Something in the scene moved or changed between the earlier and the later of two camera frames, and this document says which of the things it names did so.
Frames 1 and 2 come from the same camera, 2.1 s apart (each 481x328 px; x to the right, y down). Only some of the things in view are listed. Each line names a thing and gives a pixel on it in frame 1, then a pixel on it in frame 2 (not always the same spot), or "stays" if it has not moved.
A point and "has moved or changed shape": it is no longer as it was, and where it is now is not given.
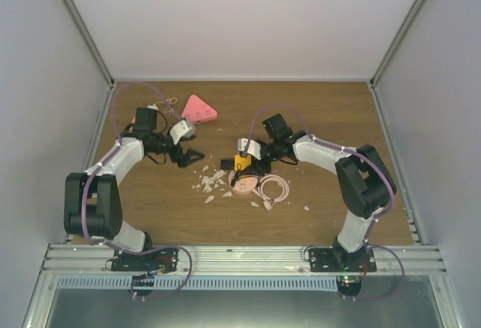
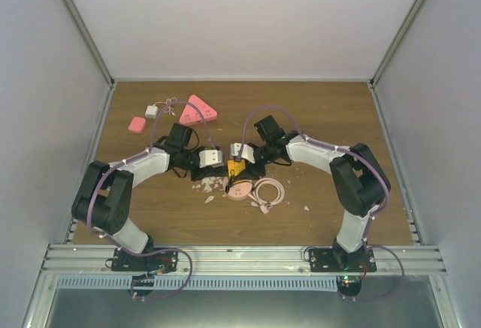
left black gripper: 183,161 to 204,172
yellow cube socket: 243,161 has moved or changed shape
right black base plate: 334,259 stays
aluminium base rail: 243,259 stays
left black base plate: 165,259 stays
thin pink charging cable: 167,101 stays
